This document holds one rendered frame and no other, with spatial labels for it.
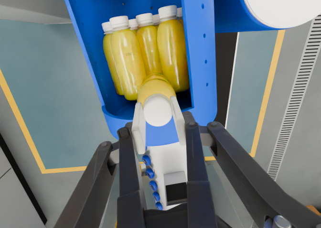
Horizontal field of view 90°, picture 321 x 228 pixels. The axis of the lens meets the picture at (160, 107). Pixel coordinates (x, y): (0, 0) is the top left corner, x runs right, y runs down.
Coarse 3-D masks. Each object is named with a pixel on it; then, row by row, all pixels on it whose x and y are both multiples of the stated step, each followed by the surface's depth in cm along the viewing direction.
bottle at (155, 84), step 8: (144, 80) 31; (152, 80) 26; (160, 80) 26; (168, 80) 32; (144, 88) 24; (152, 88) 23; (160, 88) 23; (168, 88) 24; (144, 96) 23; (152, 96) 22; (160, 96) 22; (168, 96) 23; (144, 104) 23
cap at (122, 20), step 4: (120, 16) 32; (124, 16) 33; (112, 20) 33; (116, 20) 32; (120, 20) 32; (124, 20) 33; (112, 24) 33; (116, 24) 33; (120, 24) 33; (124, 24) 33; (128, 24) 34; (112, 28) 35
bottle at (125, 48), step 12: (120, 36) 33; (132, 36) 34; (120, 48) 33; (132, 48) 34; (120, 60) 35; (132, 60) 35; (120, 72) 36; (132, 72) 35; (144, 72) 38; (132, 84) 36; (132, 96) 38
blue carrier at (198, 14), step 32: (64, 0) 30; (96, 0) 39; (128, 0) 44; (160, 0) 44; (192, 0) 23; (96, 32) 40; (192, 32) 25; (96, 64) 39; (192, 64) 26; (192, 96) 29; (160, 128) 29
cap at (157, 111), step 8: (152, 104) 20; (160, 104) 21; (168, 104) 21; (144, 112) 21; (152, 112) 21; (160, 112) 21; (168, 112) 21; (152, 120) 21; (160, 120) 21; (168, 120) 21
